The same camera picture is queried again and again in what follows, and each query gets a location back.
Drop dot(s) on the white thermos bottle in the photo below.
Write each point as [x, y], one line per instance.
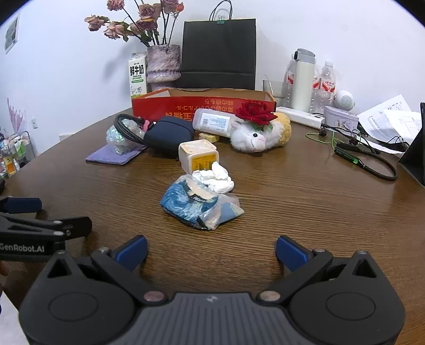
[302, 83]

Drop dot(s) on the wooden desktop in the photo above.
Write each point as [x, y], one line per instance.
[298, 185]

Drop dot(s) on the black green neckband earphones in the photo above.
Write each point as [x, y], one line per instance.
[345, 155]

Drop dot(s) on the clear drinking glass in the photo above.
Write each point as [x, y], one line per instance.
[274, 89]

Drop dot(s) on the blue plastic snack bag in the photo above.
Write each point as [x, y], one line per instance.
[186, 202]

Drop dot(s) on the white green milk carton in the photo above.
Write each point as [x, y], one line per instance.
[136, 76]

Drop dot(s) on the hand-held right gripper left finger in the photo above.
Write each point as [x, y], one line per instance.
[132, 252]

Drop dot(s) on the white tissue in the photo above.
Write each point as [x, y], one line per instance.
[215, 179]

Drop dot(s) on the purple cloth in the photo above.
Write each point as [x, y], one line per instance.
[106, 156]

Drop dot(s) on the dried pink flowers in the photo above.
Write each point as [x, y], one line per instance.
[146, 11]

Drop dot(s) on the white wall socket plate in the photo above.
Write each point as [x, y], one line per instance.
[64, 136]

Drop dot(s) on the red cardboard box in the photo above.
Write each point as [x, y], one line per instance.
[186, 106]

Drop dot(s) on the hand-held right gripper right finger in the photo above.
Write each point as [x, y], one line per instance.
[292, 252]

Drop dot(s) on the small white wall switch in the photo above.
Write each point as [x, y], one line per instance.
[34, 122]

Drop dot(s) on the printed paper sheets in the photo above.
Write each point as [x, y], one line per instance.
[391, 119]

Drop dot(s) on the iridescent ball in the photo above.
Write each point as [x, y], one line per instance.
[116, 141]

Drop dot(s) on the red artificial rose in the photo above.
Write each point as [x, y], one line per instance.
[254, 111]

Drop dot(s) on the purple feathery decoration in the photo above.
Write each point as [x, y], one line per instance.
[16, 116]

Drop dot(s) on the small yellow block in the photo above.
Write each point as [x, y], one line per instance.
[209, 137]

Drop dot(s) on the wall picture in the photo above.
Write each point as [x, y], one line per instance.
[11, 33]

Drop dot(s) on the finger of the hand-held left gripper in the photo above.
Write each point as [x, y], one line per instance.
[23, 205]
[76, 227]

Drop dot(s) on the black paper bag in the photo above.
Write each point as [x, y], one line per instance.
[219, 53]

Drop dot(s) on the purple textured vase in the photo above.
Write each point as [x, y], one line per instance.
[162, 66]

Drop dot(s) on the navy blue pouch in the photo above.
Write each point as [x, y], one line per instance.
[169, 132]

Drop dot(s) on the white and yellow plush sheep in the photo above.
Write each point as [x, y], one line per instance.
[252, 137]

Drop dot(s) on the white round speaker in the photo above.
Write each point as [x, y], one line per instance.
[345, 99]

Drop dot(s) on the clear water bottle red label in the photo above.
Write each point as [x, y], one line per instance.
[316, 96]
[328, 89]
[288, 83]

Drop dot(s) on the cream cube box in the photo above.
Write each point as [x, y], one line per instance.
[196, 151]

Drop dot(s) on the white labelled bottle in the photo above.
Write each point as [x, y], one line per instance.
[212, 121]

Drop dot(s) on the white power strip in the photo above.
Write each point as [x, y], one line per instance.
[298, 116]

